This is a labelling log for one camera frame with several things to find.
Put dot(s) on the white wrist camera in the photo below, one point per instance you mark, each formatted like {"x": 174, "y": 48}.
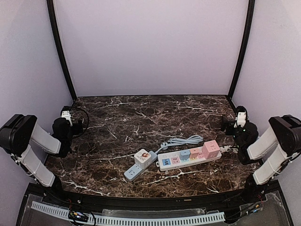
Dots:
{"x": 66, "y": 113}
{"x": 241, "y": 117}

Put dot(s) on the white multicolour power strip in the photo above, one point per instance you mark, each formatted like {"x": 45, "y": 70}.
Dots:
{"x": 171, "y": 161}

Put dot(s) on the black right frame post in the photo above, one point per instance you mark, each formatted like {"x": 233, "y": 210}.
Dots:
{"x": 243, "y": 47}

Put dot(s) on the small blue charger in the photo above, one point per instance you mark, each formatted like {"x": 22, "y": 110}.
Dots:
{"x": 184, "y": 155}

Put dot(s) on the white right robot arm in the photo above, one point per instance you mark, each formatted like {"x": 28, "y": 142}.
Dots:
{"x": 282, "y": 140}

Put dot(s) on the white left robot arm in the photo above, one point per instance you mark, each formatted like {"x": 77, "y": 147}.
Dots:
{"x": 21, "y": 134}

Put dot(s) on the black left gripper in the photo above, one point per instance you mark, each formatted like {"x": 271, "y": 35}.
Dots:
{"x": 76, "y": 128}

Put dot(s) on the black front frame rail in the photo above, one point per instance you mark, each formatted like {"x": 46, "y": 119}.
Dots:
{"x": 222, "y": 201}

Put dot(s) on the white slotted cable duct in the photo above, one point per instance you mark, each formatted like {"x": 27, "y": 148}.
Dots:
{"x": 190, "y": 217}

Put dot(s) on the small pink charger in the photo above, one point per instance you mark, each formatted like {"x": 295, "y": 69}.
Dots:
{"x": 196, "y": 153}

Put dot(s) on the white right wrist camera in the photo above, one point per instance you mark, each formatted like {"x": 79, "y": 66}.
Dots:
{"x": 241, "y": 117}

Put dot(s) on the blue small power strip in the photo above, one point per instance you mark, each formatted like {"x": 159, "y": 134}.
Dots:
{"x": 134, "y": 171}

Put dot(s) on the black frame post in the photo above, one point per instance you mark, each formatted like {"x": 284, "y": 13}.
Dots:
{"x": 59, "y": 48}
{"x": 243, "y": 47}

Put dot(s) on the black left frame post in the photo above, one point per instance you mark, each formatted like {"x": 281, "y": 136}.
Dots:
{"x": 59, "y": 48}

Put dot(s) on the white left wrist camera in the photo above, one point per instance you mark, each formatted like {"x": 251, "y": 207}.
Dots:
{"x": 66, "y": 113}

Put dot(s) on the pink cube socket adapter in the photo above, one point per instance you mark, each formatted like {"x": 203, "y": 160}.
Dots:
{"x": 210, "y": 149}

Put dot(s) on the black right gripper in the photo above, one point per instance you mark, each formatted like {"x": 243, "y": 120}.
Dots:
{"x": 227, "y": 125}

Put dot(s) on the white cube socket adapter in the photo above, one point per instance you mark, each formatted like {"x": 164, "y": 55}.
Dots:
{"x": 142, "y": 159}

